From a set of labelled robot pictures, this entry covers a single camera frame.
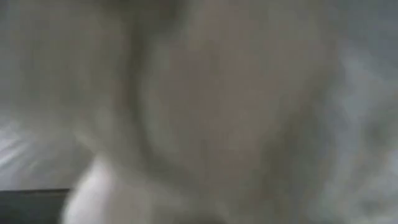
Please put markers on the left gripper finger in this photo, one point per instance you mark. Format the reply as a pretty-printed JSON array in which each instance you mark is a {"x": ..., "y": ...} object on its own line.
[{"x": 31, "y": 207}]

